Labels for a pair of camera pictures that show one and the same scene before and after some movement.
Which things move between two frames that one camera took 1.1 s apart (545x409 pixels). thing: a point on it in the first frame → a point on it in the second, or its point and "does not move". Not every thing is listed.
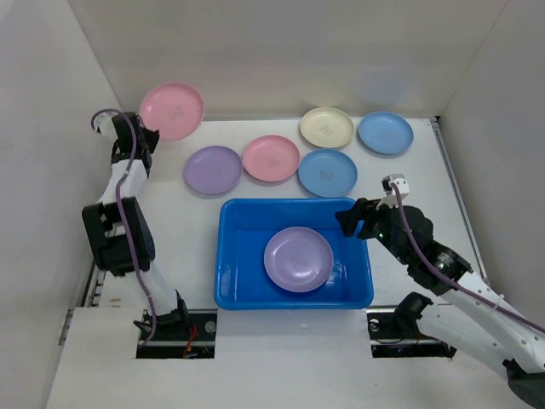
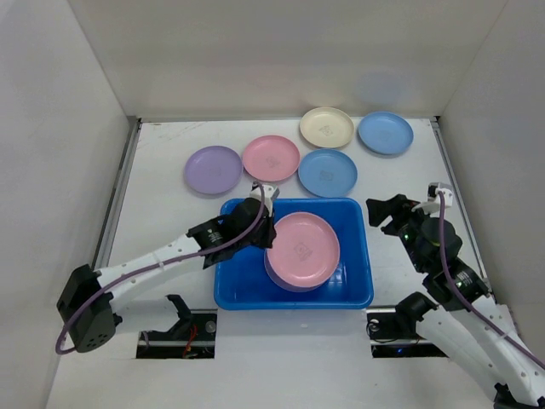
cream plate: [327, 127] does not move
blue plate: [386, 133] does not move
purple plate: [298, 259] does not move
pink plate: [271, 158] does not move
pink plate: [174, 110] → [304, 250]
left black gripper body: [150, 138] → [261, 238]
